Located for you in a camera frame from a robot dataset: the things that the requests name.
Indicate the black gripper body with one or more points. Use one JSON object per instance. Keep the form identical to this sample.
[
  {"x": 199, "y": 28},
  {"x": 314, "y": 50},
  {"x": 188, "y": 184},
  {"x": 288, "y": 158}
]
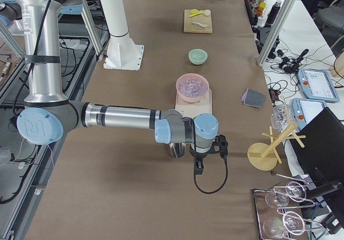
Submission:
[{"x": 199, "y": 157}]

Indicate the white ceramic spoon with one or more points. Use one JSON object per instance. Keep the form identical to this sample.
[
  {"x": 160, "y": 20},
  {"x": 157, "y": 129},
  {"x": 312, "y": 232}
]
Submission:
[{"x": 200, "y": 24}]

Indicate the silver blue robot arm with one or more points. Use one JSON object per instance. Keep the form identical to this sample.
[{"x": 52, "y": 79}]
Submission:
[{"x": 48, "y": 113}]

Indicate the metal ice scoop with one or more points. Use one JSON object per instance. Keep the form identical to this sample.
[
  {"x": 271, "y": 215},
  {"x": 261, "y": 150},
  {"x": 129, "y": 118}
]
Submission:
[{"x": 177, "y": 150}]

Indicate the pink bowl of ice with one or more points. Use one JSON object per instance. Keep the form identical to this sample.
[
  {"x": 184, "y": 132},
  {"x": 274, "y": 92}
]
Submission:
[{"x": 192, "y": 87}]

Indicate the mint green bowl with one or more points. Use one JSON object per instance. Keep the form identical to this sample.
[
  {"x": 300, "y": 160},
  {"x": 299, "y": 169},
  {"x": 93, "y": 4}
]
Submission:
[{"x": 197, "y": 56}]

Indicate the yellow measuring spoon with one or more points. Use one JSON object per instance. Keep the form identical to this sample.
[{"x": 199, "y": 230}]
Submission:
[{"x": 195, "y": 12}]

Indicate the wooden cup tree stand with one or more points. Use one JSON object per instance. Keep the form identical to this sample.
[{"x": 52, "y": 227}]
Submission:
[{"x": 265, "y": 156}]

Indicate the beige rabbit tray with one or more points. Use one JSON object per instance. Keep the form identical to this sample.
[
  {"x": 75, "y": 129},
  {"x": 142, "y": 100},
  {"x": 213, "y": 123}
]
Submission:
[{"x": 192, "y": 110}]

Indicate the grey folded cloth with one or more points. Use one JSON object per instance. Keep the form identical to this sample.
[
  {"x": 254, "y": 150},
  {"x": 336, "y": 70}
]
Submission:
[{"x": 253, "y": 98}]

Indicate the clear plastic cup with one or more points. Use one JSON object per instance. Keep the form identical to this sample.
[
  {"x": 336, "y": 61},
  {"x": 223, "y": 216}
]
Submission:
[{"x": 281, "y": 117}]

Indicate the wine glass upper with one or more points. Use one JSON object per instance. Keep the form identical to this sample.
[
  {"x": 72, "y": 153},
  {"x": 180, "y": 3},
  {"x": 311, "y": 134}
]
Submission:
[{"x": 280, "y": 196}]

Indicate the wine glass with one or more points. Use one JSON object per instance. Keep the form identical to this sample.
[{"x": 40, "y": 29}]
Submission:
[
  {"x": 286, "y": 227},
  {"x": 280, "y": 196}
]

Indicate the blue teach pendant near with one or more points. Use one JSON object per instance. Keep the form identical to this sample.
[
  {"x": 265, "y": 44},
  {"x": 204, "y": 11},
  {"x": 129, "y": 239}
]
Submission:
[{"x": 305, "y": 110}]

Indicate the blue teach pendant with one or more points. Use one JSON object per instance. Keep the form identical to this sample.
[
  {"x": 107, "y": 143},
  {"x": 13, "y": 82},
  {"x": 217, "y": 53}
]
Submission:
[
  {"x": 305, "y": 110},
  {"x": 317, "y": 84}
]

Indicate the wine glass lower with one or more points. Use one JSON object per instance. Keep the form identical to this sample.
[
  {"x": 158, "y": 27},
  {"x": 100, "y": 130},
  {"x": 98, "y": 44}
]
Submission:
[{"x": 286, "y": 227}]

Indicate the black monitor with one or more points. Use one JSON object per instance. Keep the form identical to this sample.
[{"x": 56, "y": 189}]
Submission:
[{"x": 322, "y": 156}]

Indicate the blue teach pendant far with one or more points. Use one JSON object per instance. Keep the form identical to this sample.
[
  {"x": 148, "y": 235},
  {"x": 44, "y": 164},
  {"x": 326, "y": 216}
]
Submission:
[{"x": 317, "y": 84}]

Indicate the bamboo cutting board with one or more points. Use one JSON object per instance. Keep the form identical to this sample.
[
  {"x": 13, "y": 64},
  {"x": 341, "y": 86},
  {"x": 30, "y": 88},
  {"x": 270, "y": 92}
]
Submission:
[{"x": 197, "y": 21}]

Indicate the condiment bottles group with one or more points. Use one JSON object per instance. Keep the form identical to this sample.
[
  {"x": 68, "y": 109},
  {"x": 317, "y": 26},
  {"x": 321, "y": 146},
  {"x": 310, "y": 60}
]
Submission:
[{"x": 255, "y": 10}]

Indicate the white camera stand column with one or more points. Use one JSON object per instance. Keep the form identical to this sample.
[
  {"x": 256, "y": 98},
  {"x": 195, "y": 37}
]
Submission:
[{"x": 122, "y": 52}]

